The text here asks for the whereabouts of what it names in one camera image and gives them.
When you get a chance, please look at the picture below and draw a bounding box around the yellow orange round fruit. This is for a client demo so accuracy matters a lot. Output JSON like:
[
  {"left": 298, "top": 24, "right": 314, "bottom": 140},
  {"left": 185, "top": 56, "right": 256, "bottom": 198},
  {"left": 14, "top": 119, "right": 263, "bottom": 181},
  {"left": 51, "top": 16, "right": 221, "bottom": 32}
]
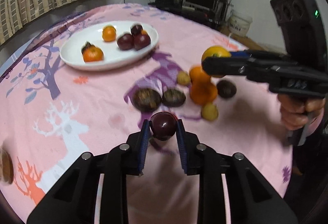
[{"left": 201, "top": 45, "right": 231, "bottom": 62}]

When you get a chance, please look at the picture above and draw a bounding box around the large orange front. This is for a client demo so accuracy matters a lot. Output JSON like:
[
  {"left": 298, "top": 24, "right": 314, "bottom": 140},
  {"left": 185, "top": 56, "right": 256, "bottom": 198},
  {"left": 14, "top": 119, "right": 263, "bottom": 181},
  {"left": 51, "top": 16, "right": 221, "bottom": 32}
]
[{"left": 190, "top": 81, "right": 218, "bottom": 106}]

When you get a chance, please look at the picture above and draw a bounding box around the large orange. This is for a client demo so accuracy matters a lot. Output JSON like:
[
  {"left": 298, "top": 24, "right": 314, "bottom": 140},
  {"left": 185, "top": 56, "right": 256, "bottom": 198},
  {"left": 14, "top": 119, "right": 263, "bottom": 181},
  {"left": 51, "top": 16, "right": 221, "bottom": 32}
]
[
  {"left": 189, "top": 65, "right": 211, "bottom": 84},
  {"left": 190, "top": 81, "right": 218, "bottom": 106}
]

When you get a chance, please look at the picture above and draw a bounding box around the small yellow green fruit front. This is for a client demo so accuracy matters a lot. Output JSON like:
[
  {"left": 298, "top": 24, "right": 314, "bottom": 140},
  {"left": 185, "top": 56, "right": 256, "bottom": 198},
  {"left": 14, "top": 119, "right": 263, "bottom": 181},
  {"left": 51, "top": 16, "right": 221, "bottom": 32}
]
[{"left": 201, "top": 102, "right": 219, "bottom": 121}]

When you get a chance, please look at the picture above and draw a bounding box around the small yellow green fruit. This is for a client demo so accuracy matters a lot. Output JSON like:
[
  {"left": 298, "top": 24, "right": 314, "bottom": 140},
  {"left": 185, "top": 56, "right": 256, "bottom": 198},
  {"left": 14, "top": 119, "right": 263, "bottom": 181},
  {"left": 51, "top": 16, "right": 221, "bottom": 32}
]
[
  {"left": 177, "top": 71, "right": 191, "bottom": 86},
  {"left": 201, "top": 102, "right": 219, "bottom": 121}
]

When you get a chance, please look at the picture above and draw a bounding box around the small dark plum with stem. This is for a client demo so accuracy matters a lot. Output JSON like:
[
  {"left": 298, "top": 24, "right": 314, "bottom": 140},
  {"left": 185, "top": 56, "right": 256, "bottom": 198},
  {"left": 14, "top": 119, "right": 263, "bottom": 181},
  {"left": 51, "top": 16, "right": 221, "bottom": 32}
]
[{"left": 150, "top": 112, "right": 177, "bottom": 141}]

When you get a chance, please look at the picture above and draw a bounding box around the large dark red plum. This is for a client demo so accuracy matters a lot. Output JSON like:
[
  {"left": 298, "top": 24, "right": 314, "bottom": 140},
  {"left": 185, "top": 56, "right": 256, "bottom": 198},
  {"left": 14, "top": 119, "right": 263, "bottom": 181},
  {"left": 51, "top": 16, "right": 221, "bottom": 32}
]
[{"left": 134, "top": 34, "right": 151, "bottom": 50}]

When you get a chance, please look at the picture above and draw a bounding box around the dark cherry plum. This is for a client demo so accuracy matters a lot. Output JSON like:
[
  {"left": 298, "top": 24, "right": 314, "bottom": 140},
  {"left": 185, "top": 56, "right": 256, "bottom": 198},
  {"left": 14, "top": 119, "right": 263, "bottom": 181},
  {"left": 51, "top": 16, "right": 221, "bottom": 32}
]
[{"left": 130, "top": 24, "right": 143, "bottom": 37}]

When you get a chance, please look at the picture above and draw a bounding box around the large orange back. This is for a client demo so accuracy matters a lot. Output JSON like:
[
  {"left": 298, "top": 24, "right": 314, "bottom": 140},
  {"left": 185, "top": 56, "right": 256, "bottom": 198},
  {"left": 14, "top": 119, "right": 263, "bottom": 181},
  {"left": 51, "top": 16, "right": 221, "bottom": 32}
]
[{"left": 189, "top": 65, "right": 211, "bottom": 84}]

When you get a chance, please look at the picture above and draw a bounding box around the person's right hand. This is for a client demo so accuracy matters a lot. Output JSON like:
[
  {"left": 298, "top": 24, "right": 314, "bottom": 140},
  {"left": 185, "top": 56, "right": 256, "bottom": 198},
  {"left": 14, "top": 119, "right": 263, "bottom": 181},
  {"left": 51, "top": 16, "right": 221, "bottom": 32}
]
[{"left": 277, "top": 94, "right": 326, "bottom": 135}]

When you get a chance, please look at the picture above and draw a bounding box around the white plastic bucket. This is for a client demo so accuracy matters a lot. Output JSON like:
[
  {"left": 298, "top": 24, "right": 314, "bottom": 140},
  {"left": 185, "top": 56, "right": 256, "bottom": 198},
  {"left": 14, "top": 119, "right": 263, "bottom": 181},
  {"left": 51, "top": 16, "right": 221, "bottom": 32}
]
[{"left": 228, "top": 10, "right": 253, "bottom": 37}]

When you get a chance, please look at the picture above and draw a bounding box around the small yellow green fruit back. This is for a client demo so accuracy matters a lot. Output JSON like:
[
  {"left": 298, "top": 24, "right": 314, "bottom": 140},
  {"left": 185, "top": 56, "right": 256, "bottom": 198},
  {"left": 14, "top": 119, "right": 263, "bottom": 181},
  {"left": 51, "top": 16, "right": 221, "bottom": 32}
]
[{"left": 177, "top": 71, "right": 191, "bottom": 86}]

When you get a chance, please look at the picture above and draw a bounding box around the pink deer print tablecloth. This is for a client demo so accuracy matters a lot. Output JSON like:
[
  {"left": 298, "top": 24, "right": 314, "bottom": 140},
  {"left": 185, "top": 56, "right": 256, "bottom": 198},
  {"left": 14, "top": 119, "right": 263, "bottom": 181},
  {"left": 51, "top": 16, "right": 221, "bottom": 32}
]
[{"left": 0, "top": 2, "right": 294, "bottom": 224}]

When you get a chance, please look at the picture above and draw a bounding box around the dark plum on plate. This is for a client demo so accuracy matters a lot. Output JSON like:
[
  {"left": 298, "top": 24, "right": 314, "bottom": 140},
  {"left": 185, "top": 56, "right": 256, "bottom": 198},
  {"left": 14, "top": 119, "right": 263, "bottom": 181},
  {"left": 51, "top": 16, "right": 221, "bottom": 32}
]
[{"left": 117, "top": 33, "right": 134, "bottom": 51}]

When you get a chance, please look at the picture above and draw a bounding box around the mandarin on plate left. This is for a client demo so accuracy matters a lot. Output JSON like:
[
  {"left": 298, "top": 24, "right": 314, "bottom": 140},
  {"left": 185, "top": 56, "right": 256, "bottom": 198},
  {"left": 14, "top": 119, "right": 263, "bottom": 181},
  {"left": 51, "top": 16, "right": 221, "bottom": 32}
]
[{"left": 82, "top": 46, "right": 104, "bottom": 63}]

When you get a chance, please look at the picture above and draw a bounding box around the mandarin on plate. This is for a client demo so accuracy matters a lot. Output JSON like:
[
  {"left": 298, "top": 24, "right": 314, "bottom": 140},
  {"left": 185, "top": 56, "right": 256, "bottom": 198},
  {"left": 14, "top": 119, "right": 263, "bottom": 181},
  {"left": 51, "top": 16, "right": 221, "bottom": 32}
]
[
  {"left": 82, "top": 46, "right": 104, "bottom": 63},
  {"left": 102, "top": 25, "right": 117, "bottom": 42}
]

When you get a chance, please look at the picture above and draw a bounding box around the mandarin on plate right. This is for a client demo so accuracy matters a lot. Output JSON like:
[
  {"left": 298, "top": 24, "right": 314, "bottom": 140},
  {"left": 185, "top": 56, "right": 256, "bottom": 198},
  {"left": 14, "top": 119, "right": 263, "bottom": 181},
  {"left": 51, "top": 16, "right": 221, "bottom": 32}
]
[{"left": 102, "top": 25, "right": 117, "bottom": 42}]

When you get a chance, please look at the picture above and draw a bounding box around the white oval plate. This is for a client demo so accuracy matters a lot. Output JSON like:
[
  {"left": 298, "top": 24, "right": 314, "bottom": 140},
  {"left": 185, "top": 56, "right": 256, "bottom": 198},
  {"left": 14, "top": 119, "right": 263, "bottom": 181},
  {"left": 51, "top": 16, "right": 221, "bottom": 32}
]
[{"left": 59, "top": 20, "right": 159, "bottom": 71}]

